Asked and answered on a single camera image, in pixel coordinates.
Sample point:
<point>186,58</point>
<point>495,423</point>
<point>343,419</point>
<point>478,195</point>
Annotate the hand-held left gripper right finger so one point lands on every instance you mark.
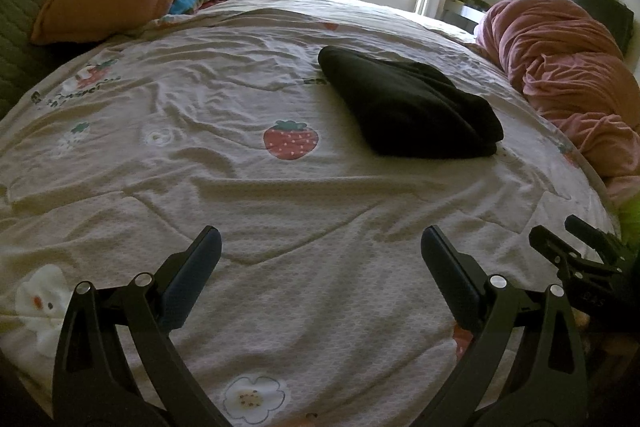
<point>450,282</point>

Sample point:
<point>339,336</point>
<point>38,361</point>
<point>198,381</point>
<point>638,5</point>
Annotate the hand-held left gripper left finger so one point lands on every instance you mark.
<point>192,277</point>

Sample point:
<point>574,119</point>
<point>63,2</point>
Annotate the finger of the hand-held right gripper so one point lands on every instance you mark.
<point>560,249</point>
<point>592,234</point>

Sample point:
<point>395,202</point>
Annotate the black sweater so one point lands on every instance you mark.
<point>410,107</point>

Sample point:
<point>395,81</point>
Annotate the green cloth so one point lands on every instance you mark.
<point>631,222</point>

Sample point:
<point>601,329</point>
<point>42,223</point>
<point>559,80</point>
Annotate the printed bed quilt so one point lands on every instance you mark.
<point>200,187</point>

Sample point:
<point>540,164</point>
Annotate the pink duvet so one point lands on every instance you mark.
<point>560,57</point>

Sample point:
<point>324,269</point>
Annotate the dark screen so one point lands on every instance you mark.
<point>600,12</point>

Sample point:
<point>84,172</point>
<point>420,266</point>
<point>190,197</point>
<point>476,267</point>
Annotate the white side table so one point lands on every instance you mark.
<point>465,12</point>

